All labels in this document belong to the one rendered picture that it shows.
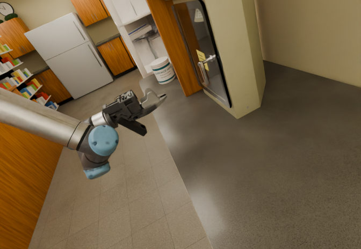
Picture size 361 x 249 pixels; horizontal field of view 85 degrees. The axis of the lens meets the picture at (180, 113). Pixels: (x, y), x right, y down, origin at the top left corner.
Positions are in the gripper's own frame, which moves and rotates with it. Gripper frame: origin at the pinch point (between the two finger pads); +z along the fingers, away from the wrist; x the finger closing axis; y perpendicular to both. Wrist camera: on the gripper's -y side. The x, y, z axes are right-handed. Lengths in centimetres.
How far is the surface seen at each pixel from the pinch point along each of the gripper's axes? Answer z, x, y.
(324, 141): 35, -32, -20
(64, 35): -115, 483, 32
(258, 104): 32.8, -5.5, -18.7
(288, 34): 66, 13, -6
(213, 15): 23.5, -5.4, 19.2
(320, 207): 19, -45, -20
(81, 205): -120, 102, -114
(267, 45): 66, 28, -13
